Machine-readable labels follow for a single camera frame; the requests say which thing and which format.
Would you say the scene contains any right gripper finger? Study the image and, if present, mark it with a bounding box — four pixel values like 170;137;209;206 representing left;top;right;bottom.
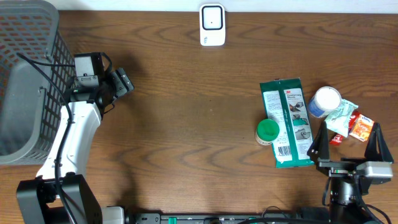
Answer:
307;121;330;162
364;123;394;164

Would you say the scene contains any red Nescafe stick sachet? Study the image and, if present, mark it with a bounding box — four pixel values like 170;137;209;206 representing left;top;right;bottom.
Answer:
329;110;360;146

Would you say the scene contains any orange white small packet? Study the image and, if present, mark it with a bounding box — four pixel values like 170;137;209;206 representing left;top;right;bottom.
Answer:
349;114;374;142

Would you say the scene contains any teal wet wipes pack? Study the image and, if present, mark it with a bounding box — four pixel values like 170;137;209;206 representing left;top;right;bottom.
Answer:
325;99;358;133

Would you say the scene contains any white plastic bottle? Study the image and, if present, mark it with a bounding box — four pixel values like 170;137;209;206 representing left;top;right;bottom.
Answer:
308;86;341;118

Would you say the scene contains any green lid small jar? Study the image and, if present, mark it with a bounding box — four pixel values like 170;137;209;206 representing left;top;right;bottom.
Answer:
255;119;280;146

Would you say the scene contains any green white instruction package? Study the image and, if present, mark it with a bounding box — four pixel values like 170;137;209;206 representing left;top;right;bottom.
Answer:
260;78;313;168

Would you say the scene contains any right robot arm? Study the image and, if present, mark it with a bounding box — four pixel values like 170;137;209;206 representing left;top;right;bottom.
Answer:
307;122;394;223

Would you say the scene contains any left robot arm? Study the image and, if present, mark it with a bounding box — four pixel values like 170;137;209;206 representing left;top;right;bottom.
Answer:
17;68;134;223

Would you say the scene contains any white barcode scanner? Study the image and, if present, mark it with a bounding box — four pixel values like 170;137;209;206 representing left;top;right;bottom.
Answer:
199;3;226;47

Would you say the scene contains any grey plastic mesh basket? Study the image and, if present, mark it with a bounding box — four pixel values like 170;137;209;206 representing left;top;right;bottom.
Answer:
1;1;75;165

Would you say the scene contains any right black cable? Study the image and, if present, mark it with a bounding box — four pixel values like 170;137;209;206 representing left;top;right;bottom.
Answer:
322;177;392;224

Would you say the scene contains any black cable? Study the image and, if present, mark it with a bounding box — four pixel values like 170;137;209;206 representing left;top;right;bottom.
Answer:
16;52;78;224
322;177;392;224

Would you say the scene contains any left black cable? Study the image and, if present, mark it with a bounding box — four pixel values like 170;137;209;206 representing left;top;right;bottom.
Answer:
16;52;78;224

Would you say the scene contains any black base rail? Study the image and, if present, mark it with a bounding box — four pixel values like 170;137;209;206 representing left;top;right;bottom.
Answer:
133;213;329;224

